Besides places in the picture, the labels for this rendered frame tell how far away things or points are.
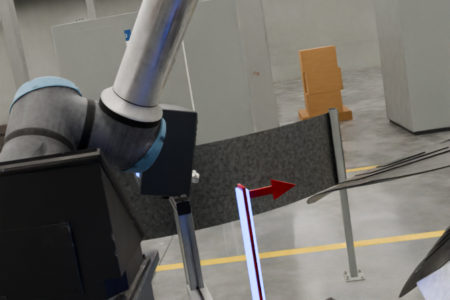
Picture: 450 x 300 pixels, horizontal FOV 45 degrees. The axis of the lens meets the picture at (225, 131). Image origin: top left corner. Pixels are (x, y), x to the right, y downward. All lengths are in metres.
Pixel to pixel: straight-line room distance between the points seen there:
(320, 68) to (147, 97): 7.99
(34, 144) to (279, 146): 1.92
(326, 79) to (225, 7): 2.73
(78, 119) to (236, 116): 5.91
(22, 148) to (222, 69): 5.97
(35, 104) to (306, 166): 2.04
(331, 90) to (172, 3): 8.08
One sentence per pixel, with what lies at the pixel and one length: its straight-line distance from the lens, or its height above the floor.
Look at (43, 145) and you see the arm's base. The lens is 0.90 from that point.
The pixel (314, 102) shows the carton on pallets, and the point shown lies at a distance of 8.91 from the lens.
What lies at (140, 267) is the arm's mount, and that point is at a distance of 0.93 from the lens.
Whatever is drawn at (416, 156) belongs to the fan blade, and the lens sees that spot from 0.69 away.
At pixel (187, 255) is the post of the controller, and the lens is 1.16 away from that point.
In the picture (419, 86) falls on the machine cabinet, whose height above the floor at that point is 0.60.
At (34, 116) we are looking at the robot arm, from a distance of 0.94.
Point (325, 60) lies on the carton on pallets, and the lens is 8.88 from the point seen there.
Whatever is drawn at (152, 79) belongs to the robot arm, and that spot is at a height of 1.32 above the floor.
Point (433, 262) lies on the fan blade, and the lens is 0.91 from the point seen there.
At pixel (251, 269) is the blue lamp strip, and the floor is 1.10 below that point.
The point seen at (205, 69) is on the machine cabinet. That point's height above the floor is 1.21.
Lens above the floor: 1.34
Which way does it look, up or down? 8 degrees down
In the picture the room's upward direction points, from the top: 9 degrees counter-clockwise
